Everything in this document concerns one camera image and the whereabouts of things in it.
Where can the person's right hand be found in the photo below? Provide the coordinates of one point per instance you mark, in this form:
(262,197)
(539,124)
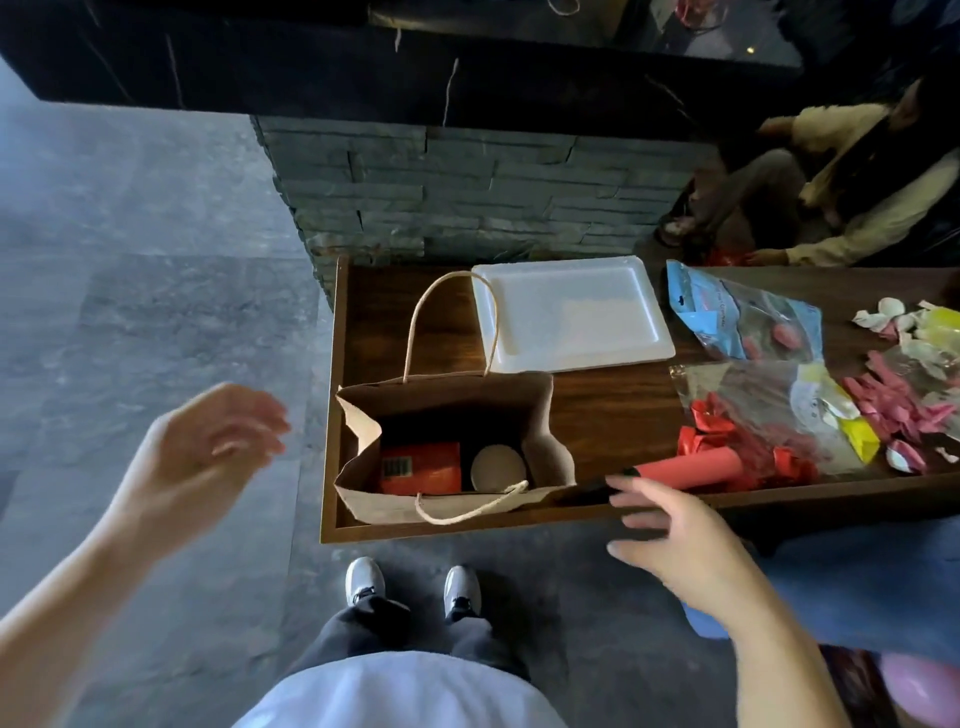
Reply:
(697,551)

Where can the person's left hand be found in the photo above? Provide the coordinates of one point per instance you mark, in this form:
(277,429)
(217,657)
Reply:
(180,465)

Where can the person's left fingers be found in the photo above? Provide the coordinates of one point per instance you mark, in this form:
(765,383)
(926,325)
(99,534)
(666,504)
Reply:
(251,427)

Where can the person's right thumb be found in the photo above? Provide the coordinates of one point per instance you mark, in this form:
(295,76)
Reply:
(637,553)

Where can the person's right forearm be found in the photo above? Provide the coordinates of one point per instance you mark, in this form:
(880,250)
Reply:
(772,667)

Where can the person's left forearm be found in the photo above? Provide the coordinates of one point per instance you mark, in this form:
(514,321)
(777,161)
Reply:
(64,622)

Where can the red balloon pump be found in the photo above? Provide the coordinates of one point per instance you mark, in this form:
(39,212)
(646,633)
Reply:
(690,471)

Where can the dark wooden table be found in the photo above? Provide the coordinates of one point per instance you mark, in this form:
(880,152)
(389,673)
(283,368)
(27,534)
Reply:
(615,405)

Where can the round beige lid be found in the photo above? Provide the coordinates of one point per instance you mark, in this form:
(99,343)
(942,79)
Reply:
(498,469)

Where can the orange box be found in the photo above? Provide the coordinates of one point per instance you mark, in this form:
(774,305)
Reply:
(420,466)

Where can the pile of red balloons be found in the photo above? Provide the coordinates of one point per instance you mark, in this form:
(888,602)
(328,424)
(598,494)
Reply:
(787,461)

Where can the person's white right shoe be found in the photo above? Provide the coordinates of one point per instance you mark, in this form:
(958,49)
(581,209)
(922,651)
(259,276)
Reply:
(461,591)

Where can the person's white shoe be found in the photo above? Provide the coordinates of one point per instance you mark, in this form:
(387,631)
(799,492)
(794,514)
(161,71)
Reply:
(461,591)
(364,579)

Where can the person's white left shoe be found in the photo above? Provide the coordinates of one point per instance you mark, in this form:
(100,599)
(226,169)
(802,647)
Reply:
(364,579)

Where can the brown paper bag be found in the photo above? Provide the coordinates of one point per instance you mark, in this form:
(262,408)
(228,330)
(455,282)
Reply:
(442,390)

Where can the clear bag with yellow label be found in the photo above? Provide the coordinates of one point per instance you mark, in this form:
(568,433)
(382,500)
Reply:
(772,397)

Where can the person's dark trousers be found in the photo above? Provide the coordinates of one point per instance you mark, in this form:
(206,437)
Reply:
(375,634)

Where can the white plastic tray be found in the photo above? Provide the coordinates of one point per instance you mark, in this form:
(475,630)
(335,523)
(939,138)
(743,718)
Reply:
(570,311)

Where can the blue balloon packet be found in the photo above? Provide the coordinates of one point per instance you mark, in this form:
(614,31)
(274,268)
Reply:
(731,311)

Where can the person's white shirt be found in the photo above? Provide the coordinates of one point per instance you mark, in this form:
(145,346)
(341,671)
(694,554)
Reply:
(405,694)

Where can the white pink balloon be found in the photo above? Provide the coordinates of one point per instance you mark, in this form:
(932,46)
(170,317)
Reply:
(905,456)

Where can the pile of pink balloons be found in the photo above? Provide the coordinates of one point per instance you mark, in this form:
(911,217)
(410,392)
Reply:
(892,401)

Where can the inflated pink balloon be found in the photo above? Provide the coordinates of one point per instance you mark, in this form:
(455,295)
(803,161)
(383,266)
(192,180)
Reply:
(926,694)

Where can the grey stone brick pillar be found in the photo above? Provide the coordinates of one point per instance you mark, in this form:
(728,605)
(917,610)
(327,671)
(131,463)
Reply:
(465,187)

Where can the pile of white balloons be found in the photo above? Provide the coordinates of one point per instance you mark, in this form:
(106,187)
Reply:
(889,315)

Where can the black marble counter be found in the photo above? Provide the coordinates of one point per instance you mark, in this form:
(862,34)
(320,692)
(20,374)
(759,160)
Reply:
(300,67)

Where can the clear packet with yellow print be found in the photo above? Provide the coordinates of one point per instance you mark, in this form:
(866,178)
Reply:
(941,330)

